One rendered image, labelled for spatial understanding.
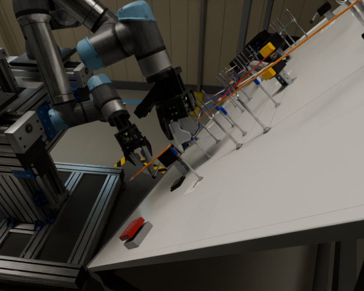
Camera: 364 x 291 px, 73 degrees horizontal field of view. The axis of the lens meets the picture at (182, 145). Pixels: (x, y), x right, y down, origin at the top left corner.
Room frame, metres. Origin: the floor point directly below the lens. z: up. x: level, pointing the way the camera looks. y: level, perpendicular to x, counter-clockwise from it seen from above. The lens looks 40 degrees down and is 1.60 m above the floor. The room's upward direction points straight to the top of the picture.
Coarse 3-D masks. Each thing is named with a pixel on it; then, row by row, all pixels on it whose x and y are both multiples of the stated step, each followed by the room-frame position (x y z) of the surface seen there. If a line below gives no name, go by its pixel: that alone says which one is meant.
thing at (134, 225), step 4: (136, 220) 0.31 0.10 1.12; (140, 220) 0.31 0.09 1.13; (132, 224) 0.30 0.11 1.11; (136, 224) 0.30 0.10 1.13; (140, 224) 0.30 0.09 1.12; (128, 228) 0.30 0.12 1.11; (132, 228) 0.29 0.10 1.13; (136, 228) 0.29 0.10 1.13; (140, 228) 0.30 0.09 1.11; (124, 232) 0.29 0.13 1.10; (128, 232) 0.28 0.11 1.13; (132, 232) 0.28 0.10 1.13; (136, 232) 0.29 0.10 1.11; (120, 236) 0.29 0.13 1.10; (124, 236) 0.28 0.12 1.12; (128, 236) 0.27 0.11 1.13; (132, 236) 0.28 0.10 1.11; (124, 240) 0.28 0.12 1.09
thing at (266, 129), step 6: (216, 78) 0.42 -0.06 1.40; (222, 78) 0.43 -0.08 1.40; (222, 84) 0.42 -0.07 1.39; (228, 84) 0.43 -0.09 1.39; (228, 90) 0.41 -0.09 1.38; (234, 90) 0.42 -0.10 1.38; (234, 96) 0.41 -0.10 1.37; (240, 102) 0.40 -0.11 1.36; (246, 108) 0.40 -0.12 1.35; (252, 114) 0.39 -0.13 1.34; (258, 120) 0.39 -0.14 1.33; (264, 126) 0.38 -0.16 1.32; (264, 132) 0.38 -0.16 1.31
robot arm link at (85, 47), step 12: (108, 24) 0.66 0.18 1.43; (96, 36) 0.58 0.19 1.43; (108, 36) 0.57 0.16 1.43; (84, 48) 0.57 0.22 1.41; (96, 48) 0.56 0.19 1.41; (108, 48) 0.56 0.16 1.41; (120, 48) 0.56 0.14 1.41; (84, 60) 0.56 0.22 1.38; (96, 60) 0.56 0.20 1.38; (108, 60) 0.56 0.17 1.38; (120, 60) 0.58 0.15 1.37
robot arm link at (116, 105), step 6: (108, 102) 0.67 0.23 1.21; (114, 102) 0.68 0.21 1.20; (120, 102) 0.69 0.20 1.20; (102, 108) 0.67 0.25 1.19; (108, 108) 0.66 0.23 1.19; (114, 108) 0.66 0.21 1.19; (120, 108) 0.66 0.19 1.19; (126, 108) 0.69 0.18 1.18; (108, 114) 0.65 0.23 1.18; (108, 120) 0.65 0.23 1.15
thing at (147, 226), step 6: (144, 222) 0.31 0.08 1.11; (144, 228) 0.29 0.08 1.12; (150, 228) 0.30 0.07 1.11; (138, 234) 0.28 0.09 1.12; (144, 234) 0.28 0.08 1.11; (132, 240) 0.27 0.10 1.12; (138, 240) 0.27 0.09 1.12; (126, 246) 0.27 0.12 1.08; (132, 246) 0.26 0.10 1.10; (138, 246) 0.26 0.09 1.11
